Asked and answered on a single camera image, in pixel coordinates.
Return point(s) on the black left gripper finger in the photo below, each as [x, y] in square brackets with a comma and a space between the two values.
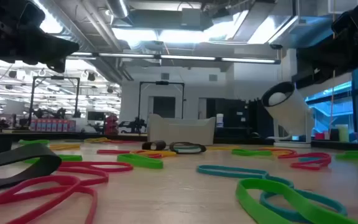
[57, 46]
[56, 66]

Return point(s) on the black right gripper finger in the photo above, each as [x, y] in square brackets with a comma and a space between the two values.
[337, 59]
[306, 81]

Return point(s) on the yellow rubber band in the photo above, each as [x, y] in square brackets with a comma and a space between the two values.
[283, 152]
[163, 153]
[65, 146]
[222, 148]
[96, 140]

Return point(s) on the teal rubber band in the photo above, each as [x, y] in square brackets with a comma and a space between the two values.
[186, 150]
[306, 159]
[280, 181]

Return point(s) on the green rubber band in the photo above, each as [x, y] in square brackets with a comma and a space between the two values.
[33, 142]
[247, 202]
[145, 164]
[356, 155]
[250, 152]
[71, 157]

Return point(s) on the small black block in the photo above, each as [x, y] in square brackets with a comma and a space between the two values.
[17, 154]

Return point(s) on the black wide rubber band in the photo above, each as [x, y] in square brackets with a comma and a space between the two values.
[202, 148]
[154, 145]

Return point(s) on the black station robot arm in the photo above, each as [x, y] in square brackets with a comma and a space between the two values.
[51, 113]
[134, 126]

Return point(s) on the white plastic bin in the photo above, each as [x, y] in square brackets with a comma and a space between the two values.
[182, 130]

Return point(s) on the white desk lamp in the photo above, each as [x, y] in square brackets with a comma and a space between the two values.
[291, 112]

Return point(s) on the black ceiling spotlight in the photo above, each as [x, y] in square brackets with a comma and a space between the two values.
[12, 74]
[91, 76]

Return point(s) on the small red object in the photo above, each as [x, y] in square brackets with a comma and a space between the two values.
[319, 136]

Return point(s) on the pink cardboard boxes stack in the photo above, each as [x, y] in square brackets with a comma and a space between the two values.
[53, 125]

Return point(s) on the small black object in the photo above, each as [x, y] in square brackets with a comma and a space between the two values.
[334, 134]

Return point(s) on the small black monitor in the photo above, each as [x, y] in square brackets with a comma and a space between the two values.
[95, 116]

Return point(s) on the pale green cup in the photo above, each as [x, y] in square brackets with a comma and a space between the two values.
[342, 133]

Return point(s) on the black desk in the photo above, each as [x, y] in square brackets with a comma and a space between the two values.
[343, 145]

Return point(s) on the red stacked containers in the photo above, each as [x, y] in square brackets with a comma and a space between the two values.
[112, 124]

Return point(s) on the black cabinet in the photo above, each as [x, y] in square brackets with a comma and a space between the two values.
[228, 118]

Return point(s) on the white cylindrical container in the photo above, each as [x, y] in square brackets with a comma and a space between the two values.
[219, 120]

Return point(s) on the long black light fixture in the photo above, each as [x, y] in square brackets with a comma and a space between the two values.
[185, 57]

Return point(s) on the grey metal utility box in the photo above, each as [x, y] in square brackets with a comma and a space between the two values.
[191, 17]

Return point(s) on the black station frame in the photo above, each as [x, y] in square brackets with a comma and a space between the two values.
[162, 83]
[56, 77]

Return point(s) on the silver round air duct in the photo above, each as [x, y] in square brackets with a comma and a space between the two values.
[117, 7]

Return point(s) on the black aluminium table frame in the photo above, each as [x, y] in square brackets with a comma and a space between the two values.
[73, 137]

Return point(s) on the grey wall vent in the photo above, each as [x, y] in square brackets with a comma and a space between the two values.
[213, 78]
[165, 76]

